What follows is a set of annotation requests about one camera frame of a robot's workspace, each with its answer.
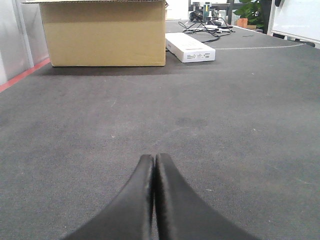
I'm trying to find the black cables on floor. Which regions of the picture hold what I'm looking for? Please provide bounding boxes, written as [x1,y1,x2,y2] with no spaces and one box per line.
[178,20,236,45]

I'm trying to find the white whiteboard with frame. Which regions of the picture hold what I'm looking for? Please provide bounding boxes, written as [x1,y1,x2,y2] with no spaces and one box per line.
[267,0,320,49]

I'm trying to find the green potted plant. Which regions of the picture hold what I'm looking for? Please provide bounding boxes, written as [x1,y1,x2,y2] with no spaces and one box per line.
[234,0,265,30]

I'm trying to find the long white carton box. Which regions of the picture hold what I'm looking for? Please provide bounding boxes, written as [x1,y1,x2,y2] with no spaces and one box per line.
[165,32,216,63]

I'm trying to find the large cardboard box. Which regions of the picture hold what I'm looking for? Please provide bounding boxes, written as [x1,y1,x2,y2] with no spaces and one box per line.
[35,0,166,67]

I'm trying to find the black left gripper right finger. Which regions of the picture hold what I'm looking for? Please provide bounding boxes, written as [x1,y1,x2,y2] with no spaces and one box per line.
[154,153,256,240]

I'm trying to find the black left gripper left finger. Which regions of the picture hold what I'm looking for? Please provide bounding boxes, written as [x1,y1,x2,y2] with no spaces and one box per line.
[64,154,154,240]

